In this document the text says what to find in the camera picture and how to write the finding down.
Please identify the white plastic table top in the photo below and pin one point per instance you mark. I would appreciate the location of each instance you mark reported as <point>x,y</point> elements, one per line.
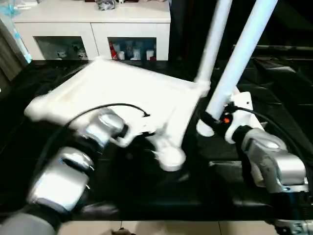
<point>122,93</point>

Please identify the dark grey tube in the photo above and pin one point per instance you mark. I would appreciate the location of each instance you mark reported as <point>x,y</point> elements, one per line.
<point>281,47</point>

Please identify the black work surface mat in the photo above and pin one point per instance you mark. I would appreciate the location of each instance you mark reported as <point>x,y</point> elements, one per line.
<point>159,191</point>

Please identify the white glass-door cabinet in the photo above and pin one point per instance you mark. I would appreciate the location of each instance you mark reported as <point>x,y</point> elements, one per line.
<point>93,24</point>

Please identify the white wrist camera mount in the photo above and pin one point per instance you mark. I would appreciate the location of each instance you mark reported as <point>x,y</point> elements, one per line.
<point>133,133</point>
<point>242,110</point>

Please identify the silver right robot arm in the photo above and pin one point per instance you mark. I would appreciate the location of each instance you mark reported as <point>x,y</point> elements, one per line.
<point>276,159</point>

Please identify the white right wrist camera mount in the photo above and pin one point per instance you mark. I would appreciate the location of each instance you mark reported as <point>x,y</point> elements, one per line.
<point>242,110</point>

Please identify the red white bottle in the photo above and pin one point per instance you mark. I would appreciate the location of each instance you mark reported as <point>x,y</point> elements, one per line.
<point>113,50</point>

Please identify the black backdrop cloth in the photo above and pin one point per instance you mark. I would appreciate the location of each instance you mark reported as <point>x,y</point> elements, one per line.
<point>190,29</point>

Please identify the grey curtain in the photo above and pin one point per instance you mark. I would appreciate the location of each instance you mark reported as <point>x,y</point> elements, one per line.
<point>9,56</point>

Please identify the grey patterned bundle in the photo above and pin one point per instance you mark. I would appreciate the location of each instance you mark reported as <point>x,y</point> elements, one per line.
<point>105,5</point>

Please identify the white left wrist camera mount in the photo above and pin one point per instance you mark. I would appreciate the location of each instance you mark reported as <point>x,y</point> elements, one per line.
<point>133,133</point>

